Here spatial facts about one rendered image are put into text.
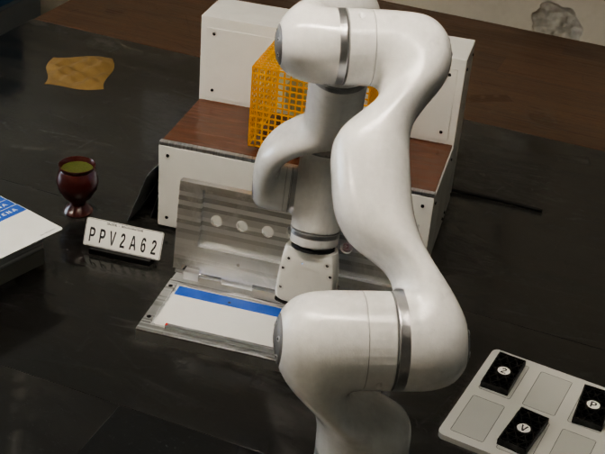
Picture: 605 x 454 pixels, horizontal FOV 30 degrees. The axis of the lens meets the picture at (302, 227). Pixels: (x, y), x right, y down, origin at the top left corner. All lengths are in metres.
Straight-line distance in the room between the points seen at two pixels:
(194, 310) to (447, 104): 0.66
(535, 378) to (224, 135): 0.77
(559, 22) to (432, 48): 2.15
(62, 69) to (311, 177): 1.30
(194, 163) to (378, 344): 1.00
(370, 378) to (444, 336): 0.10
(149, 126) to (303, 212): 0.95
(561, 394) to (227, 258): 0.64
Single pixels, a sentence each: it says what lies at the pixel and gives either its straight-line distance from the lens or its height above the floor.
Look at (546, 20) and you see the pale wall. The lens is 3.60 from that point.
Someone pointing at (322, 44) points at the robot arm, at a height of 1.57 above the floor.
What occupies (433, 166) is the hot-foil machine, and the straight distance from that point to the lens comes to 2.22.
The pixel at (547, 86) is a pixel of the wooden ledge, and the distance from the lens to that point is 3.21.
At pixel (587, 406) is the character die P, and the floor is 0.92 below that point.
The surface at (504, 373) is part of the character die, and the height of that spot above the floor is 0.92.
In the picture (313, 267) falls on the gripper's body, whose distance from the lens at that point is 1.90.
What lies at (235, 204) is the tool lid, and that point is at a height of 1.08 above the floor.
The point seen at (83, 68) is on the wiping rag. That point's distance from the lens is 3.05.
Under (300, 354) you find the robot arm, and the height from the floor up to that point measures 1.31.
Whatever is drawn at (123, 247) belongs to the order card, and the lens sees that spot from 2.22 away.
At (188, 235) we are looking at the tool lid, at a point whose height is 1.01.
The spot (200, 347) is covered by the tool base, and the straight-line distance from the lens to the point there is 1.97.
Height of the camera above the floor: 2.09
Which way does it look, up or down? 30 degrees down
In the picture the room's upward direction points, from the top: 5 degrees clockwise
